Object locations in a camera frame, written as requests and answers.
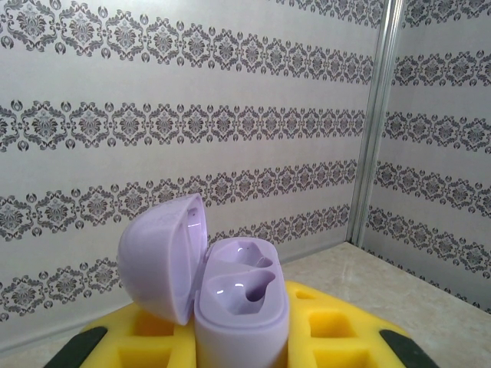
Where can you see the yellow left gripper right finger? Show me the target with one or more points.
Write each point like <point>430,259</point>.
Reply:
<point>345,337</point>

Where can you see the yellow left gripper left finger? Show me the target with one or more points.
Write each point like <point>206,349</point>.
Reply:
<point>153,345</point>

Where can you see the purple earbud charging case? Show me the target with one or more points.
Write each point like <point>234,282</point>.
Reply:
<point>238,329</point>

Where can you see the aluminium corner frame post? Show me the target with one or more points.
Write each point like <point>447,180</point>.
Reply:
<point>375,115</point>

